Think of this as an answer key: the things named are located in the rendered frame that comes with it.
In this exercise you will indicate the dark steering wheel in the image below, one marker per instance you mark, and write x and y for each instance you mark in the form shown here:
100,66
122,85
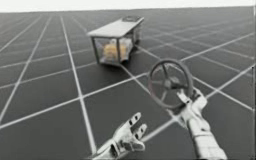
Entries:
152,87

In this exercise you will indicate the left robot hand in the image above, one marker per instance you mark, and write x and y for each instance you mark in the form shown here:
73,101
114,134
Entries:
128,138

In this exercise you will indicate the grey cart with brown box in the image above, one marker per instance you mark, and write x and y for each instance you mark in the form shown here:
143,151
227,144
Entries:
115,29

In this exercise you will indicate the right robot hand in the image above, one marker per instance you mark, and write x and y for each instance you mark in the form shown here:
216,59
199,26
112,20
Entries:
190,113

